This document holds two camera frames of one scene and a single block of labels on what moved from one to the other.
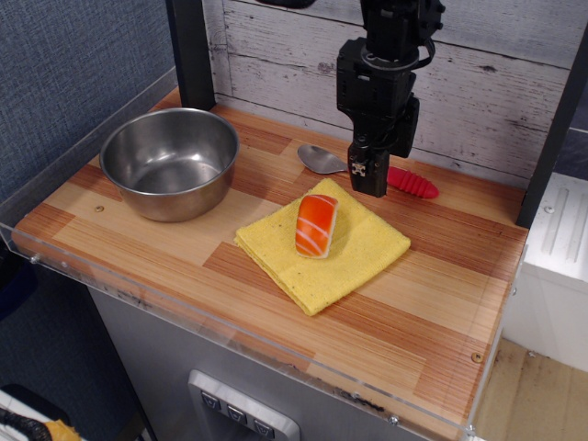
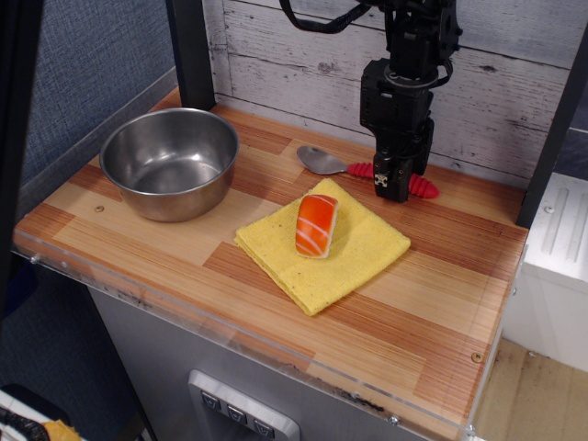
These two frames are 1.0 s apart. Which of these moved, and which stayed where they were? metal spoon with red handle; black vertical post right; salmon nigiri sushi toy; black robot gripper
Moved: black robot gripper
Stayed: salmon nigiri sushi toy; black vertical post right; metal spoon with red handle
